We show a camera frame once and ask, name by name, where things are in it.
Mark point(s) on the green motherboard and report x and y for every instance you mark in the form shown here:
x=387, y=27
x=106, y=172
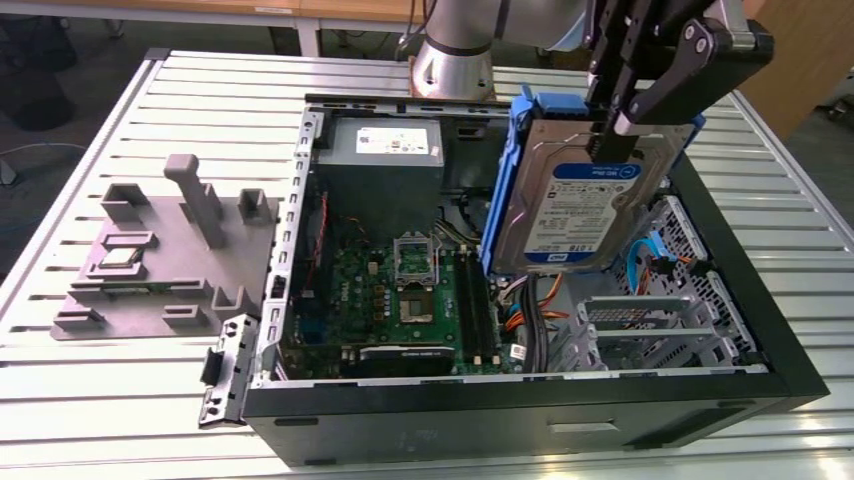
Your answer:
x=360, y=300

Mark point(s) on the CPU socket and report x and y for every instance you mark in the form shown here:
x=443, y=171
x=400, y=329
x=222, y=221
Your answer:
x=420, y=310

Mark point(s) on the grey Dell power supply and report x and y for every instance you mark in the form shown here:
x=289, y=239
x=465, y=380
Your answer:
x=387, y=200

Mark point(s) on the grey parts rack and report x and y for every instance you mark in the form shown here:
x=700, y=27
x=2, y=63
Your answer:
x=166, y=250

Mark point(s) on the green RAM stick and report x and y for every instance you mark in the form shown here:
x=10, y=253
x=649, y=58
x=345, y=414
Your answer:
x=136, y=289

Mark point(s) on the grey hinged card bracket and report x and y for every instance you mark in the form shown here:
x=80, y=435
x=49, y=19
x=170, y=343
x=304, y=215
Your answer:
x=229, y=370

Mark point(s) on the grey metal disk bay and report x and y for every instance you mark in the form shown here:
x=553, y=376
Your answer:
x=653, y=333

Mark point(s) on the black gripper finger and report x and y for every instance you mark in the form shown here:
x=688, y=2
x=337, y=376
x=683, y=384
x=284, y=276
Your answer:
x=707, y=65
x=616, y=50

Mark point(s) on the silver CPU chip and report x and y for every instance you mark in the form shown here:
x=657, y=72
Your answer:
x=118, y=256

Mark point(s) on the hard disk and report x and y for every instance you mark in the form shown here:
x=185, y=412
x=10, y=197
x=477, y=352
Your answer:
x=573, y=210

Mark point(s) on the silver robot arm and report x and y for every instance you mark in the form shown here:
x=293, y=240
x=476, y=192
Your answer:
x=453, y=70

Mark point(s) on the black graphics card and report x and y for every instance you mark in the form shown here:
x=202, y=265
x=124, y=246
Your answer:
x=400, y=360

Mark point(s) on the black RAM slot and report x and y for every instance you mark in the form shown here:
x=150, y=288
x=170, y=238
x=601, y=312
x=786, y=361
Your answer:
x=468, y=300
x=487, y=310

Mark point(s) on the black open PC case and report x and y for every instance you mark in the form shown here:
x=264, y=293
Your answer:
x=467, y=425

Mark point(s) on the brown wooden cabinet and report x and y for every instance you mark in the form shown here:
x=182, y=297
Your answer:
x=814, y=90

